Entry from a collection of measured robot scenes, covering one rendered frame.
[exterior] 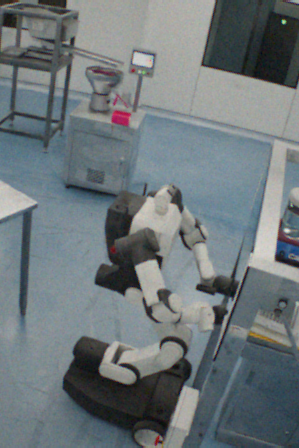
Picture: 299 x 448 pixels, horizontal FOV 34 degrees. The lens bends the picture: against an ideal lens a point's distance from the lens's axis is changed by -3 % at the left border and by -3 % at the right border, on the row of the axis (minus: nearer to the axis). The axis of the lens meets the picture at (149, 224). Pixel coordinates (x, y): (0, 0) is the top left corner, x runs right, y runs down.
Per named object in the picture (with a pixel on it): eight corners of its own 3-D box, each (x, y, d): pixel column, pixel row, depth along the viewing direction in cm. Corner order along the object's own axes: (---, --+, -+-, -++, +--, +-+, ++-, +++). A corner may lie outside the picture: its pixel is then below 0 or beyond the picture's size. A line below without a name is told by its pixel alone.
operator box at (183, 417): (154, 469, 153) (170, 424, 140) (167, 431, 167) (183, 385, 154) (171, 475, 152) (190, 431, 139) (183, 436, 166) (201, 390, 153)
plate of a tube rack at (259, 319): (306, 309, 228) (308, 305, 227) (297, 340, 208) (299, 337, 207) (259, 289, 235) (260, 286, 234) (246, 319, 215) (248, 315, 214)
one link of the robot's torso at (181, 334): (167, 365, 245) (115, 295, 234) (176, 343, 260) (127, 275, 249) (193, 357, 238) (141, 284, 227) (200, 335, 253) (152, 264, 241)
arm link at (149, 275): (168, 314, 184) (150, 258, 191) (143, 324, 192) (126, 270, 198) (186, 311, 194) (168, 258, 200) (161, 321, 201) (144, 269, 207)
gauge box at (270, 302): (239, 303, 205) (253, 265, 195) (243, 289, 214) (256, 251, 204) (289, 318, 202) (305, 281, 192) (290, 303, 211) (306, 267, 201)
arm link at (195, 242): (196, 271, 248) (189, 242, 261) (214, 263, 245) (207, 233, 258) (186, 261, 241) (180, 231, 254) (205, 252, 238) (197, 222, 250)
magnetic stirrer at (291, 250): (263, 257, 196) (270, 238, 191) (267, 231, 214) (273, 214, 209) (310, 271, 193) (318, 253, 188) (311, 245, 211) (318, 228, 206)
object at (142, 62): (121, 112, 469) (132, 48, 437) (123, 108, 478) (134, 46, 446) (144, 117, 468) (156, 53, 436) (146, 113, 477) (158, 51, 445)
